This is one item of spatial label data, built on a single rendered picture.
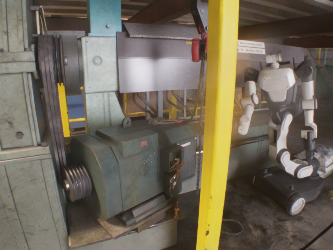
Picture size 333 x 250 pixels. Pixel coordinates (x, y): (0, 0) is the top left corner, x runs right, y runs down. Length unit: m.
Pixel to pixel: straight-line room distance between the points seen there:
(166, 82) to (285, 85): 0.94
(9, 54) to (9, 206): 0.79
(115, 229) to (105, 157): 0.44
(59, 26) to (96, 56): 1.55
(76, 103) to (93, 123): 2.52
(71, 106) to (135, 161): 3.22
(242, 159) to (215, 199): 1.46
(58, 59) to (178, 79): 1.07
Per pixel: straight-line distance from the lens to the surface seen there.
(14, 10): 1.30
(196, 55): 1.44
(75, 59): 1.62
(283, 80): 1.80
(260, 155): 2.79
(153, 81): 1.83
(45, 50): 1.22
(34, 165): 1.29
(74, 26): 3.24
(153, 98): 4.85
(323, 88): 10.19
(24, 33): 1.26
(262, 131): 2.67
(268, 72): 1.83
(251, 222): 2.04
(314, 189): 2.42
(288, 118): 1.96
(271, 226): 2.05
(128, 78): 1.76
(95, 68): 1.75
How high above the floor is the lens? 1.26
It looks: 16 degrees down
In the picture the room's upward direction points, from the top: straight up
